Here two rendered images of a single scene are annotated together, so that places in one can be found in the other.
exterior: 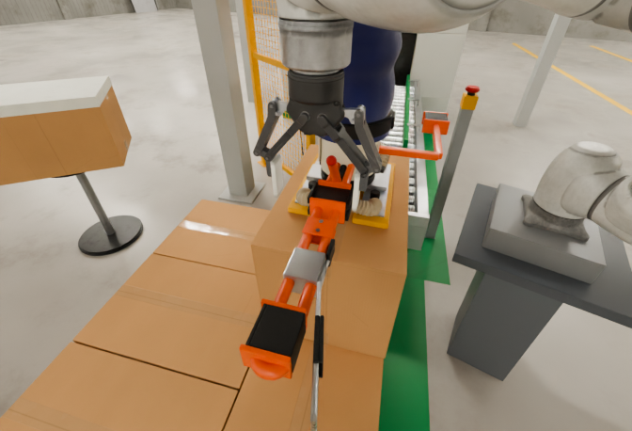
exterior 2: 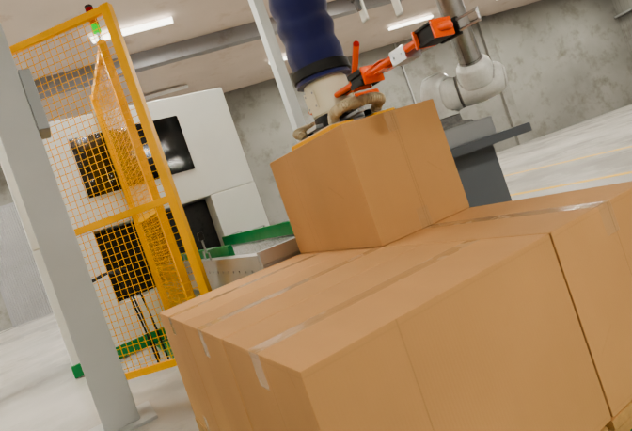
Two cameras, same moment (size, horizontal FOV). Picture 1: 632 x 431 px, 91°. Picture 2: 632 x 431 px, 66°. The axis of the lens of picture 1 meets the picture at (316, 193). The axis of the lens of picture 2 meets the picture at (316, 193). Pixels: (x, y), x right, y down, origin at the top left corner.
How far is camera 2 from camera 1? 1.54 m
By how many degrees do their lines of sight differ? 53
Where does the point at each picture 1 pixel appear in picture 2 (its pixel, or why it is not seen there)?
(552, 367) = not seen: hidden behind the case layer
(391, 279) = (429, 107)
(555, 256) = (470, 127)
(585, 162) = (434, 78)
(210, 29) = (39, 181)
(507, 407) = not seen: hidden behind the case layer
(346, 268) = (404, 112)
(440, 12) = not seen: outside the picture
